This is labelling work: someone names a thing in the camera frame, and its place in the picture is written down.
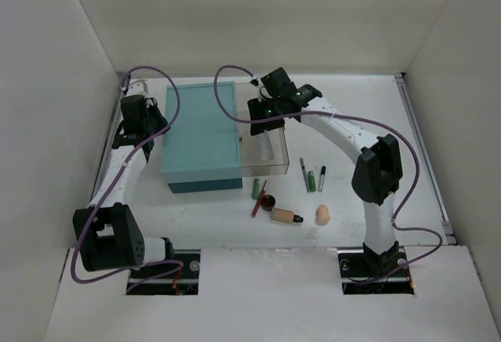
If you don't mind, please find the beige foundation bottle black cap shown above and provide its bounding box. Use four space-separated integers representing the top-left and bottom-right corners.
270 208 304 224

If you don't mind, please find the grey eyeliner pencil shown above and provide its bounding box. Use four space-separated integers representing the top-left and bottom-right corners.
299 157 310 193

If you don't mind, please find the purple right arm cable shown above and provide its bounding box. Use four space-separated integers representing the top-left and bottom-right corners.
214 64 445 284

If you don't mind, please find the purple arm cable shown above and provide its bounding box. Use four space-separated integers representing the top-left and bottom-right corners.
71 66 185 295
214 64 445 284

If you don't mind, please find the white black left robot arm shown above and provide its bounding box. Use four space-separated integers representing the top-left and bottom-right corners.
73 92 176 279

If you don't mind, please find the brown round jar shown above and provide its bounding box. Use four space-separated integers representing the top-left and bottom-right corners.
261 195 276 212

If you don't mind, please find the teal makeup box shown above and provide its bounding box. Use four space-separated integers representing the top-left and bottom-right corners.
160 83 243 193

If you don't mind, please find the green tube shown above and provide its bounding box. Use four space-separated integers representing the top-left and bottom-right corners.
251 178 261 200
308 171 316 193

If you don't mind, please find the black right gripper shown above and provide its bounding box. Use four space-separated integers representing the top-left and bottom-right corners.
247 95 285 137

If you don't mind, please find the clear plastic bottle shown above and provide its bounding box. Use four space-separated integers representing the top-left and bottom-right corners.
257 131 274 161

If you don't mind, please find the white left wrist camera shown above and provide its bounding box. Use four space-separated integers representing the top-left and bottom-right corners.
121 79 149 97

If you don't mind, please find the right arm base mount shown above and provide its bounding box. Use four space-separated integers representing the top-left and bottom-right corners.
337 248 415 295

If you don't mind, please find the green tube right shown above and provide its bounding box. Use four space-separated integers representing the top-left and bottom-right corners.
308 171 316 193

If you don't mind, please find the green tube left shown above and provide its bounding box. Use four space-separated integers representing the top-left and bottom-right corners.
251 178 261 200

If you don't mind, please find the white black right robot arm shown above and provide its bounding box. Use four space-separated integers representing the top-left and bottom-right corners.
247 68 402 277

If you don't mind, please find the red makeup pencil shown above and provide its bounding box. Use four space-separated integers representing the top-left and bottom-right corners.
250 180 269 218

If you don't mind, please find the beige makeup sponge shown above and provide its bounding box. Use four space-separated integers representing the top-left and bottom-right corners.
315 204 330 225

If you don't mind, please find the black silver mascara pen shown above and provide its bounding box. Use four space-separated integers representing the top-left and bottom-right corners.
318 166 326 192

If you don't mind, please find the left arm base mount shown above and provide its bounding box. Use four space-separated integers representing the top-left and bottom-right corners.
126 250 201 296

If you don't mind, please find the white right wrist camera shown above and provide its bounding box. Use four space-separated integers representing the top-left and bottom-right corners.
250 77 261 88

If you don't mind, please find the clear acrylic drawer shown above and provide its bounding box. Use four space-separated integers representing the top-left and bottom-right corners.
234 80 290 179

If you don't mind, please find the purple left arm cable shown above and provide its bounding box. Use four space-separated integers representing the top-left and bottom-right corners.
71 66 185 295

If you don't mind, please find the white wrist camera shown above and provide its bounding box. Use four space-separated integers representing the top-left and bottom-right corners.
250 77 261 88
121 79 149 97

